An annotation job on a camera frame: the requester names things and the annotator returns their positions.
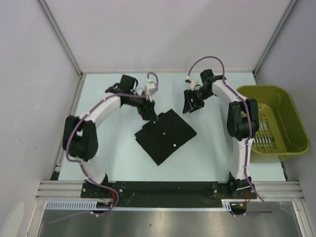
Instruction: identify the aluminium frame rail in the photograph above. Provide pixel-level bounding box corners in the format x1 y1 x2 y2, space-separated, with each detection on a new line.
35 181 305 201

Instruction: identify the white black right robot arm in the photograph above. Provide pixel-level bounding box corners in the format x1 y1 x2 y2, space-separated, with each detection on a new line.
183 69 259 198

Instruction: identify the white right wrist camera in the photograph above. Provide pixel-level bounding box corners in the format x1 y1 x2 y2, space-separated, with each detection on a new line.
185 76 201 91

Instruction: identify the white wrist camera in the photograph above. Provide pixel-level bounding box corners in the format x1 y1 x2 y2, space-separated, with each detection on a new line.
144 80 157 96
185 76 201 91

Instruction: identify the black long sleeve shirt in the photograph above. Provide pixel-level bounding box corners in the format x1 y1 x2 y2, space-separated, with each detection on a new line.
135 109 197 166

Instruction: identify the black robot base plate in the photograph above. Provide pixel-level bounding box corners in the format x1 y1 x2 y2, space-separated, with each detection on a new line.
80 180 258 215

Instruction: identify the olive green plastic tub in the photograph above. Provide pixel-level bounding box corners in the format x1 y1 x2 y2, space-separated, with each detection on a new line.
237 85 310 161

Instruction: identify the slotted grey cable duct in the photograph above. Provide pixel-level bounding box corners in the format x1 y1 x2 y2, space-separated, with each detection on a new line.
45 200 233 211

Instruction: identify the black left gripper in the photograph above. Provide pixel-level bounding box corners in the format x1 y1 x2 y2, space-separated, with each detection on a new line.
125 90 158 121

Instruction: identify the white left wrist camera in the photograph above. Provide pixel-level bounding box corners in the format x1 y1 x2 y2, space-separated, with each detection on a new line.
144 80 157 96

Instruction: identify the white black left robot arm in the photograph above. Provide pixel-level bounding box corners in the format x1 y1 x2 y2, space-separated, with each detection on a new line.
62 72 159 198

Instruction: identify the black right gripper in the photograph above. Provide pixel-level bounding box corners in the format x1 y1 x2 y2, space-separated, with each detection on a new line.
183 87 214 114

